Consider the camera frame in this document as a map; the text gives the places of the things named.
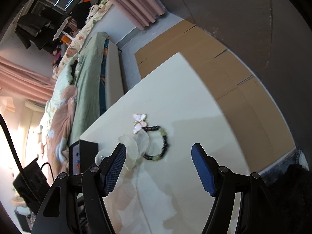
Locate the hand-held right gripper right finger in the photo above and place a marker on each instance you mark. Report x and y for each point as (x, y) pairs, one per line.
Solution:
(203, 170)

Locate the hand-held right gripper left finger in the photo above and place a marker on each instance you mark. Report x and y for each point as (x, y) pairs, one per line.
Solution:
(113, 170)

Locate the black gift box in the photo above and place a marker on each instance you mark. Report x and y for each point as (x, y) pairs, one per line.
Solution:
(84, 156)

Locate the translucent shell disc jewelry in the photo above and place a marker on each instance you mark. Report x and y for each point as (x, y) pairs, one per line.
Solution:
(136, 143)

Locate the pink butterfly brooch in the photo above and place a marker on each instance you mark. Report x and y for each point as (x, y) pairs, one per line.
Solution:
(139, 121)

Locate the pink floral blanket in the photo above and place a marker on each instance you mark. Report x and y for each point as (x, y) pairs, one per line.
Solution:
(61, 131)

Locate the white radiator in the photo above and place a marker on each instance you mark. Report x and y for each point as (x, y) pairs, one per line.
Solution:
(36, 106)

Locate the bed with green sheet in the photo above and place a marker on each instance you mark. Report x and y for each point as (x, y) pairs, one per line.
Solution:
(90, 82)

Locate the pink curtain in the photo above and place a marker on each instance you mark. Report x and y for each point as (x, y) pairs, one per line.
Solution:
(131, 2)
(26, 78)

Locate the light green quilt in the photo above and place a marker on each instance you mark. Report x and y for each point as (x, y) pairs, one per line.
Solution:
(61, 78)

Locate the flat cardboard sheet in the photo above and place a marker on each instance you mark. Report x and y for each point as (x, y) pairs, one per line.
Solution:
(219, 61)

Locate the plush toys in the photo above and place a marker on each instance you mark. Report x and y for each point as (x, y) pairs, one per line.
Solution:
(56, 56)

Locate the orange box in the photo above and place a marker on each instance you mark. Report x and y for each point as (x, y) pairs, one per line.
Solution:
(64, 39)

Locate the cream patterned quilt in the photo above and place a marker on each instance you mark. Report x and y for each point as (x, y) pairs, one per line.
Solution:
(82, 26)

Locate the white folding rack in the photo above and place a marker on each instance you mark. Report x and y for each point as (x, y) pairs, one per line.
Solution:
(62, 29)

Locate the hanging dark clothes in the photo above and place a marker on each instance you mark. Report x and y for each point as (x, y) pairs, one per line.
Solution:
(39, 29)

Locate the dark brown wardrobe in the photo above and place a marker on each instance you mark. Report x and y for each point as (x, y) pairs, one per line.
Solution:
(243, 17)

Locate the black garment heap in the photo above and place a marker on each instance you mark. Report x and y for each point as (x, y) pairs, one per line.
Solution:
(81, 12)

